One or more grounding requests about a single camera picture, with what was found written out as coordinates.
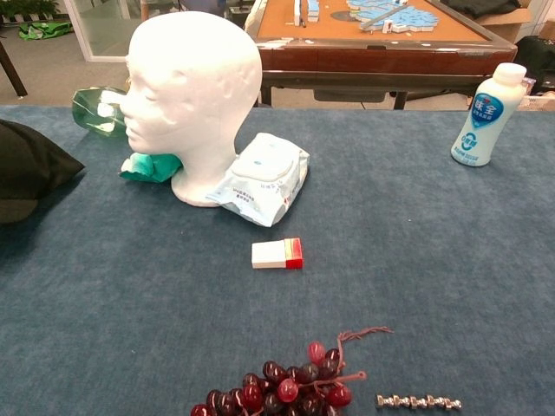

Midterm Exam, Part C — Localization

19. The white and red small box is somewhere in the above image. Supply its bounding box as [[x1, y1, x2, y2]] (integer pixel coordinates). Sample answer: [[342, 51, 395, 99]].
[[251, 237, 304, 270]]

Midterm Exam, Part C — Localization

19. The glass door panel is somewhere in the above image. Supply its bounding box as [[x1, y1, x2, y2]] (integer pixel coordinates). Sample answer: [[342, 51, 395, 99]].
[[63, 0, 148, 63]]

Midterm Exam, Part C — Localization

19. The blue felt table cover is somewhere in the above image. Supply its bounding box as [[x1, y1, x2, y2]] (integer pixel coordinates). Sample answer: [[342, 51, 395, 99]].
[[0, 104, 555, 416]]

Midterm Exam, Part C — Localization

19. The dark wooden table leg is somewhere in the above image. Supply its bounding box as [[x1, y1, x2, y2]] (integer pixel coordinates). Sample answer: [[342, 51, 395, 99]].
[[0, 39, 29, 98]]

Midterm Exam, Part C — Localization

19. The blue mahjong tile pile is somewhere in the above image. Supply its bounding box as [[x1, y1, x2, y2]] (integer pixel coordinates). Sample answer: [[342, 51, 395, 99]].
[[345, 0, 438, 35]]

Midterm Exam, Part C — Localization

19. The cardboard box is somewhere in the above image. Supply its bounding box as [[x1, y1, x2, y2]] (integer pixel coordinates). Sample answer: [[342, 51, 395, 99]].
[[441, 0, 543, 43]]

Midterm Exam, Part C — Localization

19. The silver metal chain bracelet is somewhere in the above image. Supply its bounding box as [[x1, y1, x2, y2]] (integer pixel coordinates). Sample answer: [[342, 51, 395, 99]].
[[375, 393, 463, 412]]

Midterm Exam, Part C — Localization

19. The red plastic grape bunch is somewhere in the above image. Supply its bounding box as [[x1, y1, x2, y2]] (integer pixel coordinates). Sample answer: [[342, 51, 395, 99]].
[[190, 325, 395, 416]]

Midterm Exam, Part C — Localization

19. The grey mahjong ruler stick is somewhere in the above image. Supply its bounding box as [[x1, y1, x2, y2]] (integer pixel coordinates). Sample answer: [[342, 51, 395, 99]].
[[361, 3, 410, 32]]

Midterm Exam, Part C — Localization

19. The black bag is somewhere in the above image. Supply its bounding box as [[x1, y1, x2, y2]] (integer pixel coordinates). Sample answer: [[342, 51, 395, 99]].
[[513, 35, 555, 96]]

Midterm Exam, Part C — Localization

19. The black cloth on box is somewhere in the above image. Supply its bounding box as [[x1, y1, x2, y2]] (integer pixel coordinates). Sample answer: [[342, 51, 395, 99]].
[[442, 0, 522, 20]]

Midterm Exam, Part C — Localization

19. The brown mahjong table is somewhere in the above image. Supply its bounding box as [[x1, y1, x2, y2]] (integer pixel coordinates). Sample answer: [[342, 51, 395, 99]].
[[245, 0, 519, 111]]

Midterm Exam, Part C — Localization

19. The white plastic crate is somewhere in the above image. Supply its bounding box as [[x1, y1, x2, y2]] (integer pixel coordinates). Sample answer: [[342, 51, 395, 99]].
[[518, 94, 555, 113]]

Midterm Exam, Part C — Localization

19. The green bag on floor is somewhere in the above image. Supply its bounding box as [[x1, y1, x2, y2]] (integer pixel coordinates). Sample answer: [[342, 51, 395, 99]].
[[17, 21, 74, 42]]

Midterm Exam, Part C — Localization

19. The black baseball cap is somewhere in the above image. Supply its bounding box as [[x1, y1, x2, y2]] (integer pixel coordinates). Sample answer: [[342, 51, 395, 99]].
[[0, 120, 86, 224]]

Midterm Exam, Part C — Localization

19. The white yogurt drink bottle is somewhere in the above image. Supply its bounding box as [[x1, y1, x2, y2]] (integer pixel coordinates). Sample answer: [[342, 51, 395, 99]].
[[450, 62, 528, 167]]

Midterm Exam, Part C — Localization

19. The blue wet wipes pack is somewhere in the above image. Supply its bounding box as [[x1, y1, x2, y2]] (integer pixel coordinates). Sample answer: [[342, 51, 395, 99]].
[[206, 132, 311, 228]]

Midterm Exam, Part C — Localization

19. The white foam mannequin head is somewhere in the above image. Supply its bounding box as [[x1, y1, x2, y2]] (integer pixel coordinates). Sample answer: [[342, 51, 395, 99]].
[[122, 13, 263, 208]]

